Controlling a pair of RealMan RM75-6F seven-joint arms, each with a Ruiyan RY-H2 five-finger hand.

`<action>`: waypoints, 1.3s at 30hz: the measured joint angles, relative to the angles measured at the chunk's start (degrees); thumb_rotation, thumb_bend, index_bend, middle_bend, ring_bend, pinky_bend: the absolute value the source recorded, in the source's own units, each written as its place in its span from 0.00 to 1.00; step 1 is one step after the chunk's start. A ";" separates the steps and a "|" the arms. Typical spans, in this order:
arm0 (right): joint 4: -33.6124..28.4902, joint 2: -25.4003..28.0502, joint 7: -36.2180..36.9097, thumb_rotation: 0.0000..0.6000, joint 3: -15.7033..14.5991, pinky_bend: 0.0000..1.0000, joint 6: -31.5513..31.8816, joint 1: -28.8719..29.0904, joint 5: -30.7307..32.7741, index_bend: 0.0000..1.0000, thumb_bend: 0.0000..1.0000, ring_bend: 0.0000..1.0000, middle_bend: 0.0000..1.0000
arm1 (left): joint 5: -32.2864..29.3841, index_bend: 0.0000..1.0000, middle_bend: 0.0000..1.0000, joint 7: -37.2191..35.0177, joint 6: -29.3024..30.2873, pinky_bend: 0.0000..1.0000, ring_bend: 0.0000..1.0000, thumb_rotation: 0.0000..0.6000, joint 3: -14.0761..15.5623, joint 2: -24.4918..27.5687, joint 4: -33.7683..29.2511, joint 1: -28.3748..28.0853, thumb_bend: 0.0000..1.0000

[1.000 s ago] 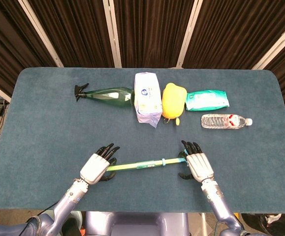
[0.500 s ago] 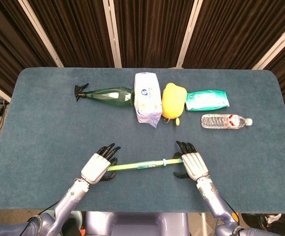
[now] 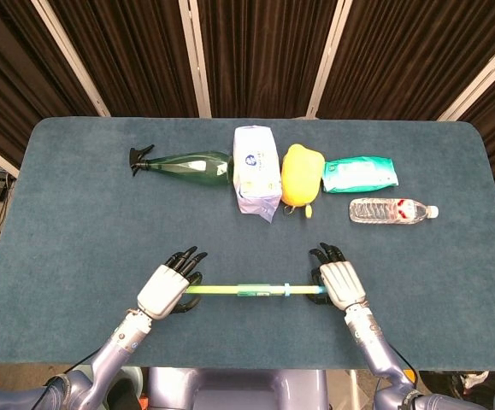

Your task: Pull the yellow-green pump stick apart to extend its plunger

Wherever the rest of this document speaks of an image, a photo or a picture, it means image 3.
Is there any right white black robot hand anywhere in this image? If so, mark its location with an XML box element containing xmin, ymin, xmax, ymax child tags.
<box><xmin>307</xmin><ymin>242</ymin><xmax>368</xmax><ymax>313</ymax></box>

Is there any green wet wipes pack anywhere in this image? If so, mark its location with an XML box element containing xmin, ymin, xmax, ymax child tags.
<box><xmin>321</xmin><ymin>155</ymin><xmax>400</xmax><ymax>195</ymax></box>

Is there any clear plastic water bottle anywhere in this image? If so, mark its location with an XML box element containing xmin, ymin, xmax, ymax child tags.
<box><xmin>348</xmin><ymin>196</ymin><xmax>440</xmax><ymax>225</ymax></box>

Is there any white lavender tissue pack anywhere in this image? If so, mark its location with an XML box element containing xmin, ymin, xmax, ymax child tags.
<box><xmin>233</xmin><ymin>125</ymin><xmax>283</xmax><ymax>225</ymax></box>

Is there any green spray bottle black trigger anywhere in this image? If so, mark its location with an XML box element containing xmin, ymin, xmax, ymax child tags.
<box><xmin>128</xmin><ymin>144</ymin><xmax>236</xmax><ymax>189</ymax></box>

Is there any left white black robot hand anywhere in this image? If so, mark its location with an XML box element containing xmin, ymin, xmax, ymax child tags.
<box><xmin>136</xmin><ymin>245</ymin><xmax>209</xmax><ymax>321</ymax></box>

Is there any yellow-green plastic tube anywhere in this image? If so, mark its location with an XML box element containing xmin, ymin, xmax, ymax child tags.
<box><xmin>186</xmin><ymin>283</ymin><xmax>328</xmax><ymax>296</ymax></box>

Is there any yellow plush toy with keyring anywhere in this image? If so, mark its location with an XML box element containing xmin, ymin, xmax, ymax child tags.
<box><xmin>280</xmin><ymin>143</ymin><xmax>327</xmax><ymax>220</ymax></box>

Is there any lavender robot torso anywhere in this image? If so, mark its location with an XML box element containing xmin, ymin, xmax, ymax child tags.
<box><xmin>143</xmin><ymin>366</ymin><xmax>330</xmax><ymax>410</ymax></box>

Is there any blue felt table cover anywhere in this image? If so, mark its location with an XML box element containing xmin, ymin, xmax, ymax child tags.
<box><xmin>0</xmin><ymin>116</ymin><xmax>495</xmax><ymax>372</ymax></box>

